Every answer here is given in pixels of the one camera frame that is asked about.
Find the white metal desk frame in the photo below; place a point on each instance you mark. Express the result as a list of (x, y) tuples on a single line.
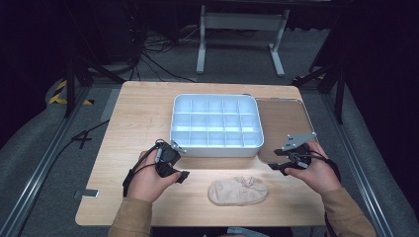
[(242, 21)]

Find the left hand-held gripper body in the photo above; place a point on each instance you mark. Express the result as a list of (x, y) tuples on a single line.
[(169, 153)]

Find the small grey tape piece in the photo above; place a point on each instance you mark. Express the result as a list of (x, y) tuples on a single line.
[(87, 193)]

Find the beige sock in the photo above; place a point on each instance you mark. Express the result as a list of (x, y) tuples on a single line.
[(237, 191)]

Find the yellow black hazard tape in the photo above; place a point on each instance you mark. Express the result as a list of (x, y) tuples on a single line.
[(57, 97)]

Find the person's left hand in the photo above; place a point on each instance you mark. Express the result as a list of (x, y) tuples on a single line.
[(146, 182)]

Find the person's right hand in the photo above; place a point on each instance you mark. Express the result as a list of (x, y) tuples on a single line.
[(319, 174)]

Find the black tripod stand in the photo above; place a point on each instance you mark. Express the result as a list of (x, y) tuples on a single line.
[(70, 82), (339, 89)]

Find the white compartment storage box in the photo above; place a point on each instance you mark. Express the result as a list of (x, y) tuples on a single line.
[(215, 121)]

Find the clear box lid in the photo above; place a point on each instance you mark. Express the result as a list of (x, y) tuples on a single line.
[(283, 118)]

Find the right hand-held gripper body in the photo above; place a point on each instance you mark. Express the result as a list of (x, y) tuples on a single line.
[(298, 141)]

